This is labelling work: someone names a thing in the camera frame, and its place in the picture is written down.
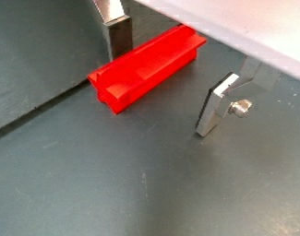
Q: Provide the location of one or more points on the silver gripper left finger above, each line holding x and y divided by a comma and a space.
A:
117, 27

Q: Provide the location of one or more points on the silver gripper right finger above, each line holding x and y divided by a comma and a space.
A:
228, 96

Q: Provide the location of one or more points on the red star-shaped peg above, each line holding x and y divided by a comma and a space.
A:
124, 80

